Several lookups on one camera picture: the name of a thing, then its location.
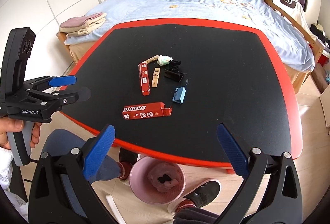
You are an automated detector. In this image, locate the black mesh trash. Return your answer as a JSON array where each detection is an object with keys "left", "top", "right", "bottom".
[{"left": 157, "top": 173, "right": 172, "bottom": 184}]

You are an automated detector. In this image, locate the foot slipper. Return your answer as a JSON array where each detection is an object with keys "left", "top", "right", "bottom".
[
  {"left": 167, "top": 179, "right": 222, "bottom": 215},
  {"left": 118, "top": 148, "right": 139, "bottom": 185}
]

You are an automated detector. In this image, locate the red black low table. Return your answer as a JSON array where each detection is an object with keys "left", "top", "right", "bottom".
[{"left": 62, "top": 18, "right": 303, "bottom": 167}]

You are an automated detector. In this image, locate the folded towels stack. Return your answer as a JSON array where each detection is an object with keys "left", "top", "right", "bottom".
[{"left": 59, "top": 13, "right": 107, "bottom": 37}]

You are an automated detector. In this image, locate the small blue box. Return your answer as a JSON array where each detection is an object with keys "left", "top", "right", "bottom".
[{"left": 172, "top": 86, "right": 186, "bottom": 104}]

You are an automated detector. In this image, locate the person right leg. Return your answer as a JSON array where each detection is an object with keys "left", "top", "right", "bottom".
[{"left": 173, "top": 207, "right": 219, "bottom": 224}]

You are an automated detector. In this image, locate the pink plastic trash bin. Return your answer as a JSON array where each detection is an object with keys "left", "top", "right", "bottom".
[{"left": 129, "top": 156, "right": 186, "bottom": 205}]

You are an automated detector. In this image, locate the red box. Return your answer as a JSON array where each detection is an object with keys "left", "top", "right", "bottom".
[
  {"left": 138, "top": 62, "right": 150, "bottom": 96},
  {"left": 122, "top": 102, "right": 172, "bottom": 120}
]

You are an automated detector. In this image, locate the wooden clothespin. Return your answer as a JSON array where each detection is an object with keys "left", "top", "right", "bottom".
[
  {"left": 151, "top": 67, "right": 160, "bottom": 88},
  {"left": 143, "top": 55, "right": 159, "bottom": 64}
]

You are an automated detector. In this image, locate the small black piece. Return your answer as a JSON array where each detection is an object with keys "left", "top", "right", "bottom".
[{"left": 169, "top": 60, "right": 181, "bottom": 70}]

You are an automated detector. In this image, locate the bed with blue duvet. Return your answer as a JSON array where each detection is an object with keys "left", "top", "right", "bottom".
[{"left": 57, "top": 0, "right": 324, "bottom": 93}]

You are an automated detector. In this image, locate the green white paper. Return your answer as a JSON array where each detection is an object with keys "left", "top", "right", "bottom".
[{"left": 157, "top": 55, "right": 173, "bottom": 66}]

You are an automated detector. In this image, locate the right foot slipper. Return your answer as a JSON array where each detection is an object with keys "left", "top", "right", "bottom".
[{"left": 167, "top": 179, "right": 222, "bottom": 215}]

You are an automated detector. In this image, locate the white tissue large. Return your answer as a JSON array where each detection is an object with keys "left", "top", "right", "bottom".
[{"left": 147, "top": 163, "right": 181, "bottom": 193}]

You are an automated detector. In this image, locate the person left hand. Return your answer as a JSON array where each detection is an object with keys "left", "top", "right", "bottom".
[{"left": 0, "top": 117, "right": 41, "bottom": 150}]

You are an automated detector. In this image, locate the left foot slipper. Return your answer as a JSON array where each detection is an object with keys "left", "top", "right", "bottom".
[{"left": 118, "top": 148, "right": 139, "bottom": 185}]

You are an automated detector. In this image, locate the person left leg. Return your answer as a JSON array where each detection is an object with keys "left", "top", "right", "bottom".
[{"left": 42, "top": 129, "right": 123, "bottom": 217}]

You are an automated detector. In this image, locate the person leg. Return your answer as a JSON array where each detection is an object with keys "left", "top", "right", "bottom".
[
  {"left": 42, "top": 129, "right": 123, "bottom": 217},
  {"left": 173, "top": 207, "right": 219, "bottom": 224}
]

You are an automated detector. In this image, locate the black plastic box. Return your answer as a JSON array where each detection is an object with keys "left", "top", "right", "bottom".
[{"left": 164, "top": 69, "right": 184, "bottom": 83}]

